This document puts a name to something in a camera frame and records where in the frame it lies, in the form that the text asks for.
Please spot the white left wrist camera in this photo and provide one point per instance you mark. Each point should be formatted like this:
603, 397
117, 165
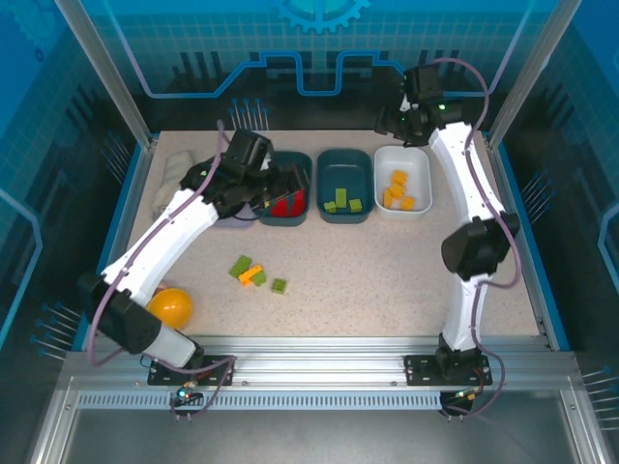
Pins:
266, 164

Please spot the white container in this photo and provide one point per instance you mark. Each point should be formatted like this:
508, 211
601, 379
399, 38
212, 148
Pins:
416, 164

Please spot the beige folded cloth napkin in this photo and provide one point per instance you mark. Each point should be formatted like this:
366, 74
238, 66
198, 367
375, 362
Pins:
171, 166

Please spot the aluminium frame post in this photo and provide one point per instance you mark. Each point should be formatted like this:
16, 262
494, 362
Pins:
528, 72
108, 72

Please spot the lavender plastic tray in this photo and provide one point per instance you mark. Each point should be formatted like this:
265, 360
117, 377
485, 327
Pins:
227, 223

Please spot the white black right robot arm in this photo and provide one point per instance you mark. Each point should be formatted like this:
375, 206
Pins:
464, 179

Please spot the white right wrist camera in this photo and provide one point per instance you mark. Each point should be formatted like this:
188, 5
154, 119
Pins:
405, 104

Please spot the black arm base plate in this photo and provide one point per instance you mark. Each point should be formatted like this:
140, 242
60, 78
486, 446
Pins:
421, 369
217, 367

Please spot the small circuit board with LED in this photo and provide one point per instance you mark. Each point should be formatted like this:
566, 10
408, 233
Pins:
464, 396
186, 394

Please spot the teal container with red legos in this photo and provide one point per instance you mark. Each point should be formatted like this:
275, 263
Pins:
285, 221

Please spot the teal container with green legos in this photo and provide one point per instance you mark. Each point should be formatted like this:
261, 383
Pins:
343, 166

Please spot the long green lego brick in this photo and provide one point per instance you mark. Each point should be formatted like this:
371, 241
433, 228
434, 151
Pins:
341, 197
239, 266

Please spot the large red lego brick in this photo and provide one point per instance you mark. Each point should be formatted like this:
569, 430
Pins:
280, 209

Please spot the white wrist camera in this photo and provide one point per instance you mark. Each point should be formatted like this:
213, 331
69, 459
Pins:
405, 104
266, 164

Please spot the aluminium frame rail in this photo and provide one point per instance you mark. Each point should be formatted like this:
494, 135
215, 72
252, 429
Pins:
314, 357

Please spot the yellow ball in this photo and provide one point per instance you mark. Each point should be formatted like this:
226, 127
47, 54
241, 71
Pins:
169, 307

